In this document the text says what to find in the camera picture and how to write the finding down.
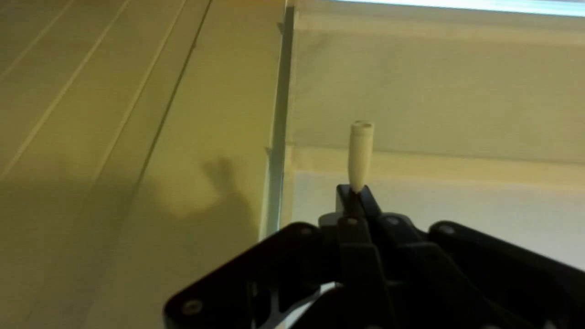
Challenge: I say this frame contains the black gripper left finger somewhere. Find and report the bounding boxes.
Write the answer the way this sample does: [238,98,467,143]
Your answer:
[163,182,393,329]

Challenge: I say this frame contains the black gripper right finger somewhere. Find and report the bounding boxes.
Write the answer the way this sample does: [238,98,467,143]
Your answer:
[359,185,585,329]

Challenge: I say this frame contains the white blind cord pull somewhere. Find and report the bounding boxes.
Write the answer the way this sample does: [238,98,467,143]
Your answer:
[348,119,377,191]

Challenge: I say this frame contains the white fabric window blinds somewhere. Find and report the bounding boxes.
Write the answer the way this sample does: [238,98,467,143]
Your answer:
[284,4,585,271]

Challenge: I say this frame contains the grey window side rail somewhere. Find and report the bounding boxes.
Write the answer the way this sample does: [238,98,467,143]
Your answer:
[260,4,298,242]

